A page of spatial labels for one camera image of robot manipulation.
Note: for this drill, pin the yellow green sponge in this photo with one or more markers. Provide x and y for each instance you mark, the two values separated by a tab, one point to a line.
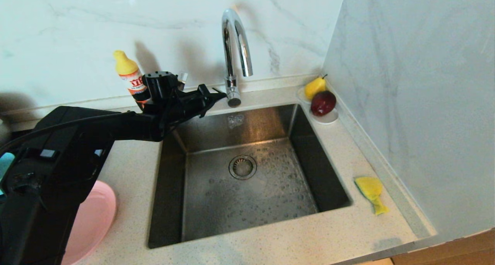
369	187

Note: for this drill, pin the stainless steel sink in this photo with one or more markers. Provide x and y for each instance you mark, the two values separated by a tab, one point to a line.
216	214

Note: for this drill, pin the yellow pear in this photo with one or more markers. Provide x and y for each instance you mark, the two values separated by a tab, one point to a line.
314	88

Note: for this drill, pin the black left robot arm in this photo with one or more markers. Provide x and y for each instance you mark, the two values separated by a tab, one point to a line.
58	172

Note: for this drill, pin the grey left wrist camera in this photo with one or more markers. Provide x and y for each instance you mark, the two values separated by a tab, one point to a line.
181	78

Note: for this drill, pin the round metal drain strainer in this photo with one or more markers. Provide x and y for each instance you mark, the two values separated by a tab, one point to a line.
242	167

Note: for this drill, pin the small white dish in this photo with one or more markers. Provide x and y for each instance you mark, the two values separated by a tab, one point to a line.
328	120

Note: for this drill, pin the teal bowl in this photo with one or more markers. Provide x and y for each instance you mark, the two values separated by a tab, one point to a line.
4	164

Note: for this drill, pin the pink plate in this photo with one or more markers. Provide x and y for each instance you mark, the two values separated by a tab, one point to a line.
93	222

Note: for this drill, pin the chrome gooseneck faucet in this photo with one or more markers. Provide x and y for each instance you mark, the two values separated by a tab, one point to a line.
232	36

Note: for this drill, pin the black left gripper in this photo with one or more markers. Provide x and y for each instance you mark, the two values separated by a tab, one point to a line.
170	98

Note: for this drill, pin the yellow-capped detergent bottle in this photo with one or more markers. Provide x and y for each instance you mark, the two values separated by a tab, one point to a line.
125	65

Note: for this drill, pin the dark red apple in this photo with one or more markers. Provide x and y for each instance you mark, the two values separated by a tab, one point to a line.
323	103

